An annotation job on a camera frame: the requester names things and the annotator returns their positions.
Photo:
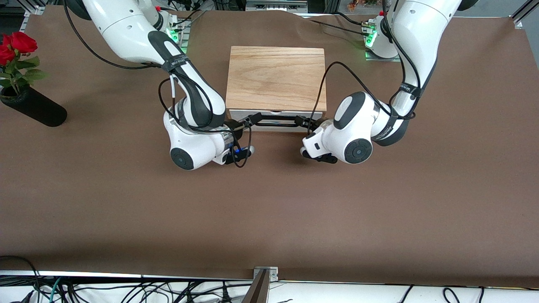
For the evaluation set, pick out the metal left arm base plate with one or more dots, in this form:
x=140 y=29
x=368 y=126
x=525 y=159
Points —
x=385 y=59

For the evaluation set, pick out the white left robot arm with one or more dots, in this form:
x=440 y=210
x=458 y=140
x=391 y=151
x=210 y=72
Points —
x=421 y=25

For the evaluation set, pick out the brown table cover sheet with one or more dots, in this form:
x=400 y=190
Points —
x=269 y=202

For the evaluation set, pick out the red artificial roses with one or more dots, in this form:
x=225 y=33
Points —
x=19 y=44

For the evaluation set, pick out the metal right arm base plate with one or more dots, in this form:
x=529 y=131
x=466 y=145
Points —
x=184 y=35

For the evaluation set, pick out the colourful background decoration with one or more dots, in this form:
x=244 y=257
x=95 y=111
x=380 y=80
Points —
x=362 y=4

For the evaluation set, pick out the silver power strip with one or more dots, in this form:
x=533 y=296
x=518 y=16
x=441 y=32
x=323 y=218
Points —
x=276 y=5

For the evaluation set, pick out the dark camera mount post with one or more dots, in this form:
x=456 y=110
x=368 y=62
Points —
x=257 y=290

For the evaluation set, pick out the wooden cabinet box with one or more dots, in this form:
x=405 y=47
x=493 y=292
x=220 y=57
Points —
x=276 y=78

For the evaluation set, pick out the aluminium frame profile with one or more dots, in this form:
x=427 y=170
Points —
x=522 y=14
x=31 y=6

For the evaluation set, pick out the metal edge bracket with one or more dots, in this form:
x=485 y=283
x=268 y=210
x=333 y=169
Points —
x=273 y=273

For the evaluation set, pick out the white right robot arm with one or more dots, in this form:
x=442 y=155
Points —
x=126 y=29

